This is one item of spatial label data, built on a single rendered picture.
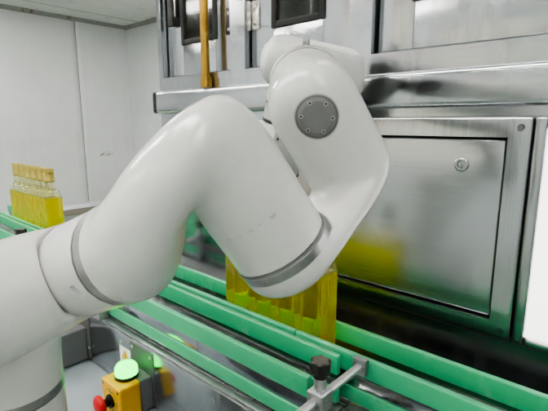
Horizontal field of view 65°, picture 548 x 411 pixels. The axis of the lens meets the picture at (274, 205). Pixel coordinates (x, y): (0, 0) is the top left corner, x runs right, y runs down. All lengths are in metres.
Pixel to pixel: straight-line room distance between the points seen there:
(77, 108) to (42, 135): 0.62
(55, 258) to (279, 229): 0.17
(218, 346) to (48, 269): 0.44
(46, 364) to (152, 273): 0.24
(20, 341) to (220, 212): 0.18
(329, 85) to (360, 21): 0.49
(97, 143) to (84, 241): 6.67
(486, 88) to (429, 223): 0.23
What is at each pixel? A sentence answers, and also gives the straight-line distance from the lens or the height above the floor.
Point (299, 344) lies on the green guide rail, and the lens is 0.74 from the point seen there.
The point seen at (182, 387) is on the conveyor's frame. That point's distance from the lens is 0.87.
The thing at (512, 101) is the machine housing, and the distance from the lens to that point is 0.72.
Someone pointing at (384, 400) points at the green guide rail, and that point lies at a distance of 0.72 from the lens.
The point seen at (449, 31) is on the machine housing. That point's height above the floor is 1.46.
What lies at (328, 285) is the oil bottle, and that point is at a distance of 0.74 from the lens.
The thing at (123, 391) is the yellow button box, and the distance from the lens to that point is 0.92.
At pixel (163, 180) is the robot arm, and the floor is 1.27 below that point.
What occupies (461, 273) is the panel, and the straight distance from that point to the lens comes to 0.77.
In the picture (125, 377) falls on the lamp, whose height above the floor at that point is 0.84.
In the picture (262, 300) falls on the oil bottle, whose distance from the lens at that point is 0.82.
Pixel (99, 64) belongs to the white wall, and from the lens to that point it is 7.10.
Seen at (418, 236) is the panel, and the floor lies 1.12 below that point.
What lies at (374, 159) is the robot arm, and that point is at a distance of 0.40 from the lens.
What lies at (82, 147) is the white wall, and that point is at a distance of 6.91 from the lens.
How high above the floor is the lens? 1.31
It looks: 11 degrees down
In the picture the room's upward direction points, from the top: straight up
